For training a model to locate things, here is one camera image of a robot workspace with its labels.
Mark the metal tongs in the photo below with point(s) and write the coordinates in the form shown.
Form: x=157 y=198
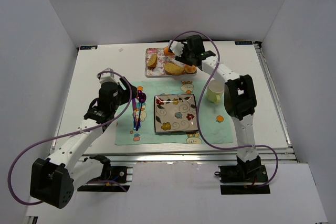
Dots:
x=177 y=63

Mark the sliced bread piece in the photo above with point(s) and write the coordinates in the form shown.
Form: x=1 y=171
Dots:
x=173 y=69

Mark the mint green cartoon placemat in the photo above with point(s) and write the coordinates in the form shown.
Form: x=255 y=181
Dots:
x=212 y=120

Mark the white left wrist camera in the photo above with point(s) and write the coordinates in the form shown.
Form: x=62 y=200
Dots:
x=106 y=76

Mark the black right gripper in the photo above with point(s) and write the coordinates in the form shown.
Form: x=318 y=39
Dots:
x=184 y=57

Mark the small bread slice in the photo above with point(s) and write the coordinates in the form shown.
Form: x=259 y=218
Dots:
x=152 y=62

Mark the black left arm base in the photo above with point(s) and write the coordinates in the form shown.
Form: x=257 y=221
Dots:
x=112 y=179

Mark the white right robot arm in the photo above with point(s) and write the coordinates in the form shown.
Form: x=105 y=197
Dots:
x=239 y=102

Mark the round bread bun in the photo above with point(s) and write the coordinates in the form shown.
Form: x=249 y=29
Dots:
x=190 y=69

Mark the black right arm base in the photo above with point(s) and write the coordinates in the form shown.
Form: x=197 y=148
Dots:
x=244 y=178

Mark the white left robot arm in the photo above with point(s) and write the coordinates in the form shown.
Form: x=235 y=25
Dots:
x=55 y=178

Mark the pale yellow mug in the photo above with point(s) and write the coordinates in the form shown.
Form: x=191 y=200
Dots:
x=215 y=91

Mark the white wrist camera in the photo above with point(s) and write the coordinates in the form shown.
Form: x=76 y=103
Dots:
x=106 y=76
x=176 y=47

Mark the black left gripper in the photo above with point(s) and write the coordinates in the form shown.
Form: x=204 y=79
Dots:
x=128 y=90

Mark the square floral ceramic plate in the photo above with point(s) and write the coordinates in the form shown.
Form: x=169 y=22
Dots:
x=175 y=113

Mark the iridescent purple spoon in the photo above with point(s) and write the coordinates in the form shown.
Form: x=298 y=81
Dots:
x=141 y=99

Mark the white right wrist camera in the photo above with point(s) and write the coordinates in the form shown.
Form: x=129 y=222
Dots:
x=176 y=47

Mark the floral serving tray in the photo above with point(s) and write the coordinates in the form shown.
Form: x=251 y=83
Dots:
x=158 y=71

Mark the orange glossy bread roll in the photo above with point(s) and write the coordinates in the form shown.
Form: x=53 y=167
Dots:
x=167 y=52

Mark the iridescent purple knife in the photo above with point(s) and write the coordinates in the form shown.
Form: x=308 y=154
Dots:
x=134 y=105

